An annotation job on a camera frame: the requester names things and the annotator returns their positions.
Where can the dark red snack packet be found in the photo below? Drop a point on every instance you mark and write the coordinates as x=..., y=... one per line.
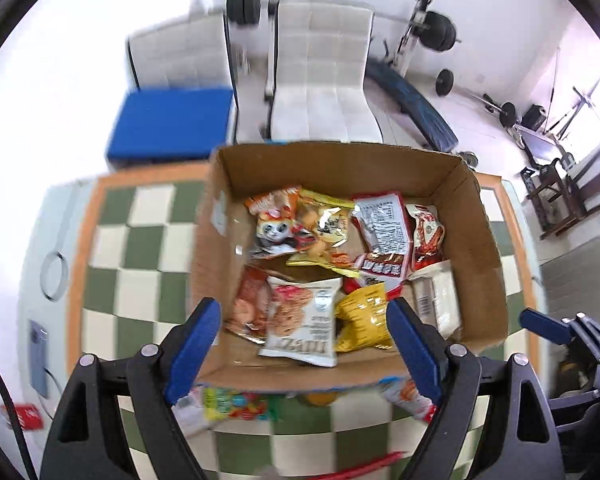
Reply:
x=427, y=237

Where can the white chair with black trim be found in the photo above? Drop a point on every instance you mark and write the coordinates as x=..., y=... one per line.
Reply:
x=180, y=55

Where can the red packet with white label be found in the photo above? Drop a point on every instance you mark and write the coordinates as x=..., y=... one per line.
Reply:
x=382, y=225

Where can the grey exercise machine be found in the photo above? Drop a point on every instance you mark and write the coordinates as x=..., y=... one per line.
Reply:
x=540, y=142

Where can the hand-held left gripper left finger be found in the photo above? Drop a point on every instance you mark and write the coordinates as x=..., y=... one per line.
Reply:
x=195, y=345

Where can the small red packet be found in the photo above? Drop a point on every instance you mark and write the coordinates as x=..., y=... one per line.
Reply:
x=22, y=415

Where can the black barbell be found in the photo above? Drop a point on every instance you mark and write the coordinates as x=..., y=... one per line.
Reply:
x=242, y=5

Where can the red sausage stick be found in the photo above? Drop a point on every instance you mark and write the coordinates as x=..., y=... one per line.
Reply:
x=365, y=467

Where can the silver white snack packet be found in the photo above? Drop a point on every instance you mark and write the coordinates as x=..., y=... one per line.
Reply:
x=432, y=297

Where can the yellow snack packet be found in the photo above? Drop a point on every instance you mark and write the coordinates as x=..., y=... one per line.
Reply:
x=362, y=317

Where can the red hawthorn snack packet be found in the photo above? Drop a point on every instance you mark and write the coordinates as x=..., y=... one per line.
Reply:
x=380, y=270

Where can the small white snack packet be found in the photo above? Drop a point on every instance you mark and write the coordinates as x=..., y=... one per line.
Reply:
x=187, y=410

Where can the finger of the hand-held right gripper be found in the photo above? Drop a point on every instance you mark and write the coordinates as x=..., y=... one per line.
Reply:
x=545, y=324
x=577, y=402

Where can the blue grey phone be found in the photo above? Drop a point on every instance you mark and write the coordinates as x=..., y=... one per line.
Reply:
x=37, y=355

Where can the black folding stand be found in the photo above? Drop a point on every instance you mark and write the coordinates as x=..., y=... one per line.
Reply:
x=580, y=105

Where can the white cookie packet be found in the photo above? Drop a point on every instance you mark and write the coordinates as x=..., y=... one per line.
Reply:
x=300, y=320

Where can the orange panda snack packet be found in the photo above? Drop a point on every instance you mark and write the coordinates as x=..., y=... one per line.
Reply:
x=275, y=225

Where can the brown egg snack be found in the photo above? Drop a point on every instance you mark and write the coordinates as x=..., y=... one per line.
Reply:
x=320, y=397

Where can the cardboard box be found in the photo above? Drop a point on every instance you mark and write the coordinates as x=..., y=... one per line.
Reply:
x=330, y=165

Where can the black speaker box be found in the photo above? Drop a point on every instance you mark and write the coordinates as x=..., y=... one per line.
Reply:
x=534, y=117

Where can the white red snack packet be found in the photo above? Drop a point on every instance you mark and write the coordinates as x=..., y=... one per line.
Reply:
x=412, y=397

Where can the black blue sit-up bench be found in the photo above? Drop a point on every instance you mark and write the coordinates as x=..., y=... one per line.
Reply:
x=415, y=105

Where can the brown wooden chair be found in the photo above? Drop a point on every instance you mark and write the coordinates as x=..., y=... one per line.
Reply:
x=595, y=185

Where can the white padded chair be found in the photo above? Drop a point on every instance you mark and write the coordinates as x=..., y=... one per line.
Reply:
x=320, y=70

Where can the chrome dumbbell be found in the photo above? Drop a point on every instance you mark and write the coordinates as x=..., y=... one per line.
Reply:
x=467, y=158

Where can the red shiny snack packet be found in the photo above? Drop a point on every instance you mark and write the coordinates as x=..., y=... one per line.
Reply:
x=250, y=305

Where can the thin barbell with small plates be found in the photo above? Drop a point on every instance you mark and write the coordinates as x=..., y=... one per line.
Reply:
x=445, y=82

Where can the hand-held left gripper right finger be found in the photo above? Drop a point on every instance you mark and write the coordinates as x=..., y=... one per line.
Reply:
x=415, y=350

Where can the green candy packet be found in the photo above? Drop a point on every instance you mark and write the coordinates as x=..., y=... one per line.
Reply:
x=235, y=405

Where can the yellow biscuit packet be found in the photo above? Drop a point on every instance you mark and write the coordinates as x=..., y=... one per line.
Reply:
x=322, y=230

